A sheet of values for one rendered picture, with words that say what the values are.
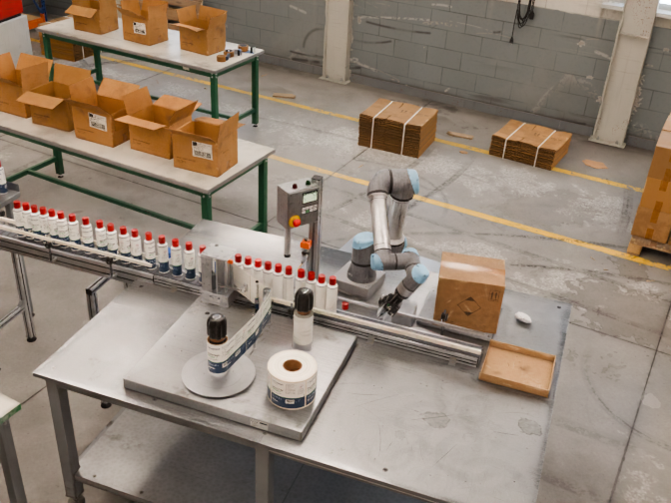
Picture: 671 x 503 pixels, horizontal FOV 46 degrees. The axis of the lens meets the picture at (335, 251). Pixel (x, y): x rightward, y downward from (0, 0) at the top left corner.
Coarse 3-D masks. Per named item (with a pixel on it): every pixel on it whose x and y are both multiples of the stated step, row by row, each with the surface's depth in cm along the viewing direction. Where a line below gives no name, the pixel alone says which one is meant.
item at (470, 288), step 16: (448, 256) 373; (464, 256) 374; (480, 256) 375; (448, 272) 361; (464, 272) 362; (480, 272) 362; (496, 272) 363; (448, 288) 360; (464, 288) 358; (480, 288) 356; (496, 288) 355; (448, 304) 364; (464, 304) 362; (480, 304) 361; (496, 304) 359; (448, 320) 368; (464, 320) 367; (480, 320) 365; (496, 320) 364
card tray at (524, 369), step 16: (496, 352) 358; (512, 352) 359; (528, 352) 357; (544, 352) 354; (496, 368) 348; (512, 368) 349; (528, 368) 349; (544, 368) 350; (512, 384) 337; (528, 384) 340; (544, 384) 340
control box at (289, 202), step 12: (300, 180) 356; (288, 192) 345; (300, 192) 347; (288, 204) 347; (300, 204) 351; (312, 204) 355; (288, 216) 351; (300, 216) 354; (312, 216) 358; (288, 228) 354
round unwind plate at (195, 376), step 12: (192, 360) 333; (204, 360) 334; (240, 360) 335; (192, 372) 326; (204, 372) 327; (240, 372) 328; (252, 372) 328; (192, 384) 320; (204, 384) 320; (216, 384) 321; (228, 384) 321; (240, 384) 322; (216, 396) 315
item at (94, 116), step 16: (112, 80) 561; (80, 96) 548; (96, 96) 563; (112, 96) 558; (80, 112) 541; (96, 112) 535; (112, 112) 564; (80, 128) 548; (96, 128) 542; (112, 128) 536; (128, 128) 552; (112, 144) 542
